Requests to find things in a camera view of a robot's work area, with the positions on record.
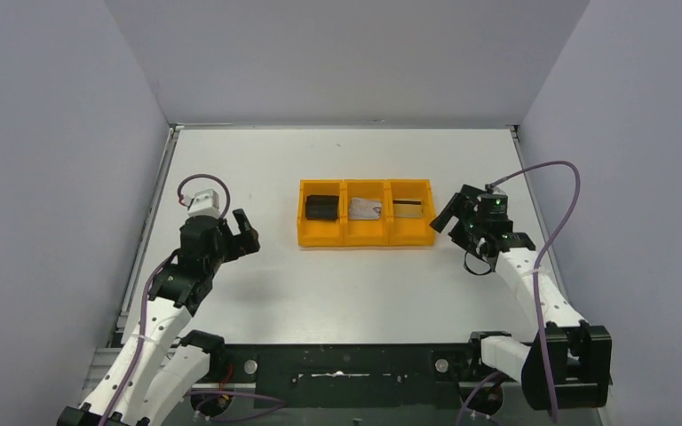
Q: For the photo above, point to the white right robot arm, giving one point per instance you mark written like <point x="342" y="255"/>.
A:
<point x="567" y="364"/>

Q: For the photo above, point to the aluminium left side rail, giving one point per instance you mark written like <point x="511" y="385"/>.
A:
<point x="161" y="174"/>

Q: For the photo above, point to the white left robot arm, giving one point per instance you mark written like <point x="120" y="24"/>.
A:
<point x="137" y="389"/>

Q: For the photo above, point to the yellow three-compartment bin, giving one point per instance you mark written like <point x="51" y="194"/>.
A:
<point x="388" y="231"/>

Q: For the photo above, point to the black wallet in bin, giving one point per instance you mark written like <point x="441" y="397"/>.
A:
<point x="321" y="207"/>

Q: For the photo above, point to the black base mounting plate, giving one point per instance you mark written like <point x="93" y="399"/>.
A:
<point x="358" y="375"/>

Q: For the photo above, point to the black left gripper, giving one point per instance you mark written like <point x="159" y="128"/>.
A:
<point x="227" y="236"/>

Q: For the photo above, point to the silver patterned card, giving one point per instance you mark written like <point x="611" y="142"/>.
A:
<point x="365" y="209"/>

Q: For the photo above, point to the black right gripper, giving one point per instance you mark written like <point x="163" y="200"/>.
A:
<point x="469" y="209"/>

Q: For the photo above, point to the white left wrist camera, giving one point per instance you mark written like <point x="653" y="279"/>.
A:
<point x="204" y="203"/>

